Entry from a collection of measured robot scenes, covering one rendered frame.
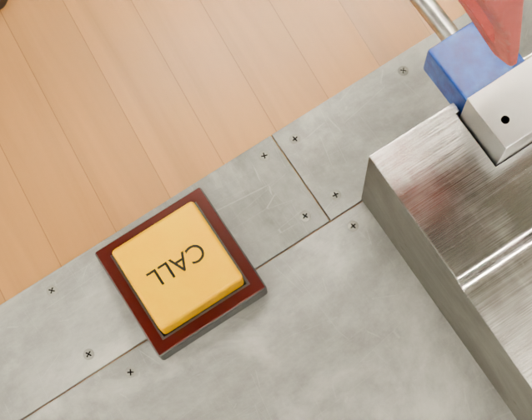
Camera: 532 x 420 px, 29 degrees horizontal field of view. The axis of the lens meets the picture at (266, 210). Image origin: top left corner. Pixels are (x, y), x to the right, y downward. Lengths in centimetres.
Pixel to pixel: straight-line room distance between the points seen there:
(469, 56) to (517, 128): 5
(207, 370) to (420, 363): 13
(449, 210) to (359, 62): 16
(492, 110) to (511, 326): 12
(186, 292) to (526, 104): 23
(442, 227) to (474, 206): 2
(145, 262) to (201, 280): 4
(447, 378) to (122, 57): 31
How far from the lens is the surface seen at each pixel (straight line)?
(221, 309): 65
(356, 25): 74
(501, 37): 48
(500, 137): 59
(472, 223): 60
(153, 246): 65
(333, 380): 67
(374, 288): 68
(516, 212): 60
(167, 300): 64
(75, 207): 71
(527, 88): 60
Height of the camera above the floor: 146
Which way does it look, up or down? 75 degrees down
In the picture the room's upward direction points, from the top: 8 degrees counter-clockwise
